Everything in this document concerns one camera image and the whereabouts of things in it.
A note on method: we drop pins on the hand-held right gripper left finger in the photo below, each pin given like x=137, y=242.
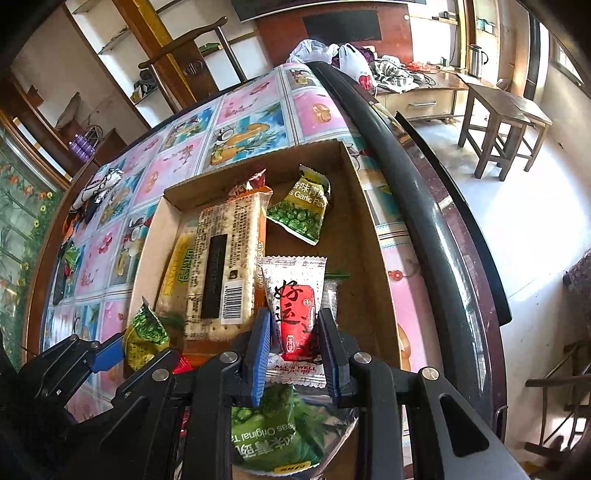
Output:
x=258, y=355

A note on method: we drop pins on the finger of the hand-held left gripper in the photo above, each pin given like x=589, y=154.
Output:
x=108, y=355
x=152, y=362

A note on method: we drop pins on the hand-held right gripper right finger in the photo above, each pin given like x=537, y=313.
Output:
x=330, y=355

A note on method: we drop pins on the olive yellow small packet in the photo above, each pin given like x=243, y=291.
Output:
x=143, y=337

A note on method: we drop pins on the clear packet with green edge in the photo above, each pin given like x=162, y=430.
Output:
x=330, y=295

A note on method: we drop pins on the white and red packet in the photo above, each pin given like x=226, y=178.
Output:
x=295, y=295

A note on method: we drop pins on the green edged cracker pack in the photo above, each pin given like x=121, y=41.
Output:
x=178, y=267

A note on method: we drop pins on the cardboard box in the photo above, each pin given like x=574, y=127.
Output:
x=364, y=258

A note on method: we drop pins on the orange edged cracker pack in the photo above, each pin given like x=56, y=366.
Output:
x=240, y=240

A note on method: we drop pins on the yellow green pea packet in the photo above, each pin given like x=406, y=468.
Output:
x=300, y=212

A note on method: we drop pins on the dark red snack packet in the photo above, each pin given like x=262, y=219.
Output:
x=251, y=177

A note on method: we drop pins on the round wooden table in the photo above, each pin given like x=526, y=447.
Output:
x=438, y=240

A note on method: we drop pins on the flower painted glass panel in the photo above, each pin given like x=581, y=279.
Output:
x=18, y=221

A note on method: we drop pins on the black white printed cloth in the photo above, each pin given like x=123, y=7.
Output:
x=99, y=187

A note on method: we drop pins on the purple bottle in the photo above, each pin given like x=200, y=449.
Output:
x=86, y=146
x=74, y=147

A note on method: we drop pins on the wooden side cabinet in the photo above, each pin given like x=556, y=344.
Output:
x=111, y=145

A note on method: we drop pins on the wooden chair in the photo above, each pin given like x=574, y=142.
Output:
x=184, y=62
x=554, y=383

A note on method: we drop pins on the wooden low cabinet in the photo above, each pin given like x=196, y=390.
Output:
x=425, y=99

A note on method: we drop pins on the checked cloth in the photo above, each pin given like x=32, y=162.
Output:
x=392, y=74

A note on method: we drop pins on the white plastic bag red print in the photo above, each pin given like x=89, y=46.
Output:
x=355, y=64

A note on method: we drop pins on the wooden stool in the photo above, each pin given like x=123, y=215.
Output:
x=503, y=106

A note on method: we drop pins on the white shelf unit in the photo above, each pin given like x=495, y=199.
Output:
x=92, y=27

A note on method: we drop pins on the steel kettle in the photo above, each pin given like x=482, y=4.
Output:
x=478, y=60

